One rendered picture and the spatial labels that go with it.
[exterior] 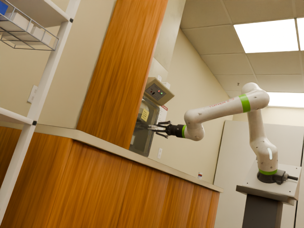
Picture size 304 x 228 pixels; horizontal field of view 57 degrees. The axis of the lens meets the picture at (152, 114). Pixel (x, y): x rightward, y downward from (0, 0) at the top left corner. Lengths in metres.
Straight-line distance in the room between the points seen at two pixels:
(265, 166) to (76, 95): 1.41
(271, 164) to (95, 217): 1.20
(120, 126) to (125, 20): 0.87
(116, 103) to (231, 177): 3.19
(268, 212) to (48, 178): 1.40
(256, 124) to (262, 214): 0.59
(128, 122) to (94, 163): 0.58
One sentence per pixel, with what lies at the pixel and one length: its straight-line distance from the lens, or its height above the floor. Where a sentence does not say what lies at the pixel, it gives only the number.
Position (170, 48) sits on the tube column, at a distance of 2.36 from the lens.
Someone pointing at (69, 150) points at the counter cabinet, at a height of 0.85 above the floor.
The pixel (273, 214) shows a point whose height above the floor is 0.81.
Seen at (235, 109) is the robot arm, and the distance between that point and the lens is 1.79.
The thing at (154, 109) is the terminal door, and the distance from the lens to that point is 2.12.
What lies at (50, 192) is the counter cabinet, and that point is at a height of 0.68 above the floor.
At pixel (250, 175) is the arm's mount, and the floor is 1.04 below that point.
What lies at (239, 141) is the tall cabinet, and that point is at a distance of 4.86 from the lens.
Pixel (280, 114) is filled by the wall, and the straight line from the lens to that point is 5.37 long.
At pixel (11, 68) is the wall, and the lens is 1.84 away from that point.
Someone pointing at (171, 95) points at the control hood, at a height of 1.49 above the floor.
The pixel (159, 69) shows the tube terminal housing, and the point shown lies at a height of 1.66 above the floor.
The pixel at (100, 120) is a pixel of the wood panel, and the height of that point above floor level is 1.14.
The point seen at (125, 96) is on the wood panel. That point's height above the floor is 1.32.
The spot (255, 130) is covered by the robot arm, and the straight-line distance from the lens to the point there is 2.09.
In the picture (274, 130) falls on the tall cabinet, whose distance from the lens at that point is 4.82.
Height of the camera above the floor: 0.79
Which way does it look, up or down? 14 degrees up
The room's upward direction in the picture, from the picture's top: 14 degrees clockwise
